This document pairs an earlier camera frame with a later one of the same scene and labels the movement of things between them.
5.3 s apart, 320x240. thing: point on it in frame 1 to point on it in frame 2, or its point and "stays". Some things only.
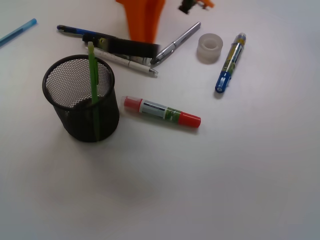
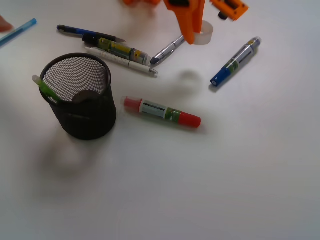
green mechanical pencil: (94, 80) to (38, 80)
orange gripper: (186, 5) to (231, 9)
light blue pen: (32, 22) stays
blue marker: (235, 53) to (245, 53)
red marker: (137, 104) stays
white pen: (124, 60) stays
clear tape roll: (209, 48) to (203, 38)
